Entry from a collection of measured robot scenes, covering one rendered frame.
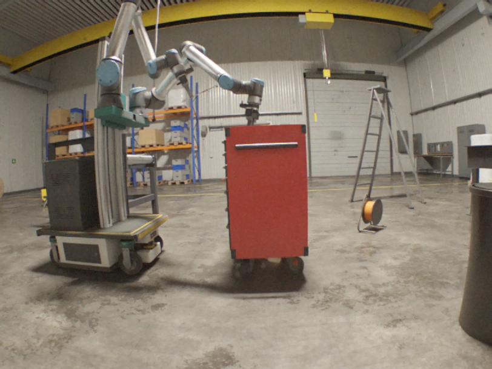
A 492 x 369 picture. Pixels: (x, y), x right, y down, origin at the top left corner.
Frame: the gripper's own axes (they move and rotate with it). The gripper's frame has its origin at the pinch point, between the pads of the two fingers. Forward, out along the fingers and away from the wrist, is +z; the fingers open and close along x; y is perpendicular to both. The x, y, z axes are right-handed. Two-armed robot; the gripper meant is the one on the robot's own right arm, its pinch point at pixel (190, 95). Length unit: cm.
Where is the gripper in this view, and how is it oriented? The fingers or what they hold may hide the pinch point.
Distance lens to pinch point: 177.6
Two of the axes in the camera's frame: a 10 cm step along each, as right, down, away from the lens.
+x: 1.5, 1.9, -9.7
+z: 4.2, 8.8, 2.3
